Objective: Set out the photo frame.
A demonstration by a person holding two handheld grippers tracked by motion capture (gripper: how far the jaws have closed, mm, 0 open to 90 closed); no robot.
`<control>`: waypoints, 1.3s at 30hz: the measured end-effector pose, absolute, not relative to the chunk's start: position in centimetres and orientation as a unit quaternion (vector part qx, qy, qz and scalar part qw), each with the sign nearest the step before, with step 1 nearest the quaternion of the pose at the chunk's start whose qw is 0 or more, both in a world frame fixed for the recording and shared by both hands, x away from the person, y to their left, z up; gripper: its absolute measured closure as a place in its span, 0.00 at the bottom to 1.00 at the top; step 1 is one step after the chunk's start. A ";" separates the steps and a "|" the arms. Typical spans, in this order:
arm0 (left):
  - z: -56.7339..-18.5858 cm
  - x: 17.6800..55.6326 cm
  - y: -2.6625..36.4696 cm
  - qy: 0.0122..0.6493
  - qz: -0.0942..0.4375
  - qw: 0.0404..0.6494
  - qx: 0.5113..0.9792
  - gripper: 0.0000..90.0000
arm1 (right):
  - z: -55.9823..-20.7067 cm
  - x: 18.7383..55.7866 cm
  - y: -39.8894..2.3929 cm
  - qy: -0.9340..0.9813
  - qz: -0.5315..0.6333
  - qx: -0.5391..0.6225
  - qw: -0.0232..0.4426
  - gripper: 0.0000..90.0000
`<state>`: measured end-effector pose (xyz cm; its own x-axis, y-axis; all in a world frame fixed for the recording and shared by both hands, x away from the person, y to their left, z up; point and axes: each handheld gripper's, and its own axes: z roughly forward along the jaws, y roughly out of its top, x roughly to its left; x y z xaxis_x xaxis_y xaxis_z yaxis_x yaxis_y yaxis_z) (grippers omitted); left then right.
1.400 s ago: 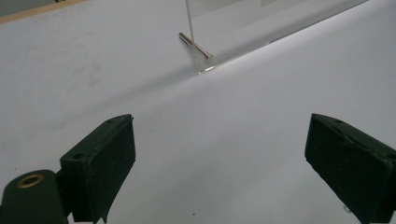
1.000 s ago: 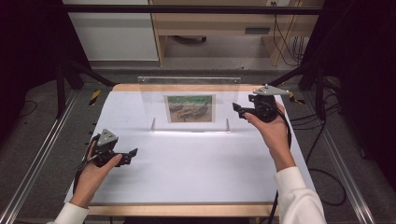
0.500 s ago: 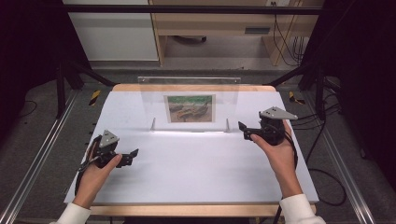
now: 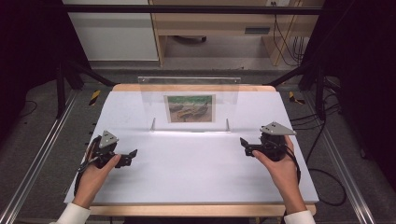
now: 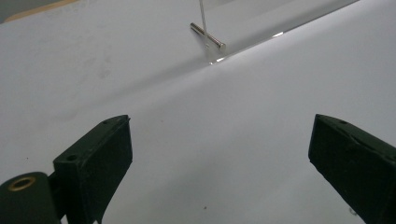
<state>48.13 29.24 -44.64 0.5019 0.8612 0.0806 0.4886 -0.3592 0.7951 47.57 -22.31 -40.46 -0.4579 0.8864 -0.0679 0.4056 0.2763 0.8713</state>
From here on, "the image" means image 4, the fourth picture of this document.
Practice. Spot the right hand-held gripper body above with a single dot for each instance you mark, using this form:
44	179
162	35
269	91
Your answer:
272	144

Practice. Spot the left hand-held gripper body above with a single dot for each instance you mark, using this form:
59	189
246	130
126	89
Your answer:
107	141

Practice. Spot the clear acrylic picture frame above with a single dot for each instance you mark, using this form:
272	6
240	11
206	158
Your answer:
149	99

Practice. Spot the printed picture card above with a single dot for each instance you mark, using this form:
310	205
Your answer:
190	108

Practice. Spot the person's right hand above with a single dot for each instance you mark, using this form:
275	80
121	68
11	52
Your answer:
283	177

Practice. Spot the person's left hand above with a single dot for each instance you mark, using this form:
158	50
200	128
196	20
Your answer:
91	182

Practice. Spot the pale grey table mat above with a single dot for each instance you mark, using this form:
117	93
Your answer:
186	165

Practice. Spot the wooden table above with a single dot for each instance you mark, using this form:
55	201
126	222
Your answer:
255	87

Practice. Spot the black metal stand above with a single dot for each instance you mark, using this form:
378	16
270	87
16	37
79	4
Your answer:
319	93
60	90

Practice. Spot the white cabinet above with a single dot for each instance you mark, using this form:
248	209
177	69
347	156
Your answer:
115	34

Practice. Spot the grey desk label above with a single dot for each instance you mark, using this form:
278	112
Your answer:
257	30

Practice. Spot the black curtain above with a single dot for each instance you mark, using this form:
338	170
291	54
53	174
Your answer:
364	62
28	46

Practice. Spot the wooden desk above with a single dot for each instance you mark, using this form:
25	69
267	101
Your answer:
211	21

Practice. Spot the black horizontal bar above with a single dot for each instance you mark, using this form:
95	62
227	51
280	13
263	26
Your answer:
186	9

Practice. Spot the aluminium floor rail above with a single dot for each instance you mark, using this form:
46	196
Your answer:
339	161
40	149

